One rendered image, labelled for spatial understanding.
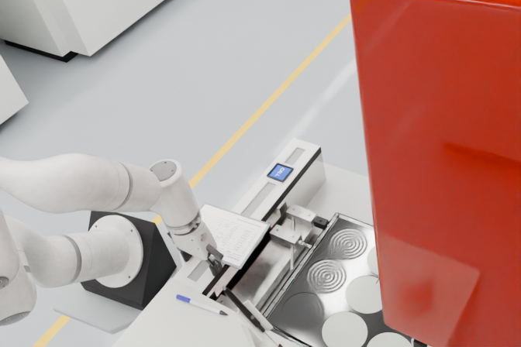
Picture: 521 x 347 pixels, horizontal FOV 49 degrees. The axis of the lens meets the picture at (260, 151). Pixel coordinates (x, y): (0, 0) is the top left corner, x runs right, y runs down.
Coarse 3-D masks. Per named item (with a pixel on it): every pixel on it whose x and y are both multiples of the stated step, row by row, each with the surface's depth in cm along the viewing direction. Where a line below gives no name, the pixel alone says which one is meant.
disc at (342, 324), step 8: (344, 312) 130; (328, 320) 130; (336, 320) 129; (344, 320) 129; (352, 320) 128; (360, 320) 128; (328, 328) 128; (336, 328) 128; (344, 328) 127; (352, 328) 127; (360, 328) 127; (328, 336) 127; (336, 336) 126; (344, 336) 126; (352, 336) 126; (360, 336) 125; (328, 344) 125; (336, 344) 125; (344, 344) 125; (352, 344) 124; (360, 344) 124
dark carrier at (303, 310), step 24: (336, 240) 146; (360, 240) 144; (312, 264) 142; (336, 264) 140; (360, 264) 139; (288, 288) 138; (312, 288) 137; (336, 288) 135; (288, 312) 133; (312, 312) 132; (336, 312) 131; (360, 312) 130; (312, 336) 128; (408, 336) 123
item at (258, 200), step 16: (288, 144) 167; (304, 144) 165; (288, 160) 162; (304, 160) 160; (288, 176) 157; (256, 192) 155; (272, 192) 154; (240, 208) 152; (256, 208) 151; (192, 256) 143; (192, 272) 140; (208, 272) 139; (192, 288) 136
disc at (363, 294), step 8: (360, 280) 136; (368, 280) 135; (376, 280) 135; (352, 288) 134; (360, 288) 134; (368, 288) 134; (376, 288) 133; (352, 296) 133; (360, 296) 133; (368, 296) 132; (376, 296) 132; (352, 304) 131; (360, 304) 131; (368, 304) 130; (376, 304) 130; (368, 312) 129
